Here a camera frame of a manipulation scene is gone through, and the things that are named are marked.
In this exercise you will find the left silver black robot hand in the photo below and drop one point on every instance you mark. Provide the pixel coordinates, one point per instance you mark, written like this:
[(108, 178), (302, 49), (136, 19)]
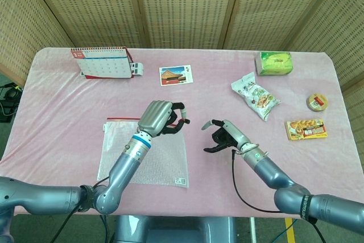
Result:
[(155, 117)]

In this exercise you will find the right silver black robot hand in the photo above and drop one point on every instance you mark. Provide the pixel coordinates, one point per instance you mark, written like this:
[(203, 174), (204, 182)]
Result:
[(233, 135)]

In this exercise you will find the clear zipper pouch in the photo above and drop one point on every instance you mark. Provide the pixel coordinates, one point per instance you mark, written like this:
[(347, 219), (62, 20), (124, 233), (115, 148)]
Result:
[(165, 157)]

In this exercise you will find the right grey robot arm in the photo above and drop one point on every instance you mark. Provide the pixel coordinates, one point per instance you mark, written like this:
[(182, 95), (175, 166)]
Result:
[(270, 169)]

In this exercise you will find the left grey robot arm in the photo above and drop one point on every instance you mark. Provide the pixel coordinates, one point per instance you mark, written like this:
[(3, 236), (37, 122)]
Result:
[(125, 163)]

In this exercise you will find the white green snack bag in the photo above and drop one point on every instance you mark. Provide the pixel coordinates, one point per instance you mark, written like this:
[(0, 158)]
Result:
[(258, 98)]

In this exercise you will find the postcard with palace photo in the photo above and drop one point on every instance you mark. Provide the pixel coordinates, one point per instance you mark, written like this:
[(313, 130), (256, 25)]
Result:
[(175, 75)]

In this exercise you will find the small white black tag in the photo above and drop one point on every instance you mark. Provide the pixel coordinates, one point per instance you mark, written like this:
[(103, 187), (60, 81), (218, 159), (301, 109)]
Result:
[(136, 68)]

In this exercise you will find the red white desk calendar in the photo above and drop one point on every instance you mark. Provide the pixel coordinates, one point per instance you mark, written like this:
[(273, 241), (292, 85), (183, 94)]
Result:
[(105, 66)]

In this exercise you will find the yellow orange snack box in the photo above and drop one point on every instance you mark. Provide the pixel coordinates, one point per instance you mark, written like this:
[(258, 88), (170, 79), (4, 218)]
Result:
[(305, 130)]

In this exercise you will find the green tissue pack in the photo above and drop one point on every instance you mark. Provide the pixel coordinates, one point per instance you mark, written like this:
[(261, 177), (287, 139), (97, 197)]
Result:
[(274, 63)]

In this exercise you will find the pink tablecloth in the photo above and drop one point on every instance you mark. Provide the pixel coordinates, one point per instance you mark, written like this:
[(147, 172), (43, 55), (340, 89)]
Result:
[(71, 129)]

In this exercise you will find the white table leg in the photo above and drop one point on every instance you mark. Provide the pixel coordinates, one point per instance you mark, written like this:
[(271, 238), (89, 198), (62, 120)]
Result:
[(252, 230)]

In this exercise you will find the grey robot torso base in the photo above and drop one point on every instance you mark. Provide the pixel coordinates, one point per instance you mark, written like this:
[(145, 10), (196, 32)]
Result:
[(170, 230)]

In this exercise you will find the bamboo folding screen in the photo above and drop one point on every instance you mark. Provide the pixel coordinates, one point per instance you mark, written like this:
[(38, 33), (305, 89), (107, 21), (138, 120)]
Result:
[(182, 6)]

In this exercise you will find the black equipment on floor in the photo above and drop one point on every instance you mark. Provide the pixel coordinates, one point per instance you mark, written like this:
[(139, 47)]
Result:
[(10, 98)]

